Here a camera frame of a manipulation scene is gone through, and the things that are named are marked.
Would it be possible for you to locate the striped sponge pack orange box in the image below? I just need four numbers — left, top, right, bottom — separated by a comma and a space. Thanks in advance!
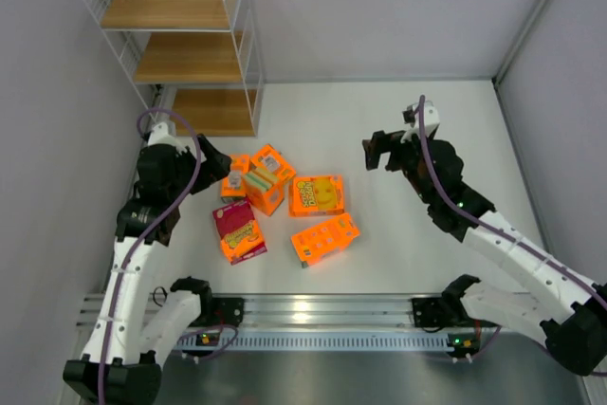
243, 166, 285, 216

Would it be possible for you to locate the pink sponge orange box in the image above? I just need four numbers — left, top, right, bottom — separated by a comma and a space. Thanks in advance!
212, 198, 267, 266

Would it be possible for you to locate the yellow smiley sponge orange box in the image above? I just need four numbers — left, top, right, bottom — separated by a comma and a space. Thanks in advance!
288, 175, 345, 217

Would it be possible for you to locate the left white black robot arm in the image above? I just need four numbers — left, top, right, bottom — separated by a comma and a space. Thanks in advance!
63, 122, 231, 404

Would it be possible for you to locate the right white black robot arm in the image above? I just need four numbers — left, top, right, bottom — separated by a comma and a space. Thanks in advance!
362, 131, 606, 377

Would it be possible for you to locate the slim orange sponge box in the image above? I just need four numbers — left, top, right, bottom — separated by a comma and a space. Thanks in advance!
220, 155, 250, 203

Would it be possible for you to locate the orange box with barcode label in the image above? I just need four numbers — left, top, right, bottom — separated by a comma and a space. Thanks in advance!
251, 143, 297, 184

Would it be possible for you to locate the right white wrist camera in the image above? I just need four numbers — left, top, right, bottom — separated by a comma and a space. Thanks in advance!
400, 100, 440, 143

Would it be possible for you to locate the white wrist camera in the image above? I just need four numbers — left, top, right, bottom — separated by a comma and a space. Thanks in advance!
400, 100, 440, 143
145, 121, 180, 148

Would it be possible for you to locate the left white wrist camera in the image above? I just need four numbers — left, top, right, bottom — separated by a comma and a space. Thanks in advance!
145, 121, 180, 148

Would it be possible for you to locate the aluminium mounting rail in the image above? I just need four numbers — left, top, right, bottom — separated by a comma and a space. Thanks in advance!
78, 293, 532, 328

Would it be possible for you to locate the white wire wooden shelf unit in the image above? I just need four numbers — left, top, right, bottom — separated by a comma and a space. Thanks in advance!
83, 0, 265, 137

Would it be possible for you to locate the grey slotted cable duct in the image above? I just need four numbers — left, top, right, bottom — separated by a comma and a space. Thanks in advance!
175, 332, 479, 353

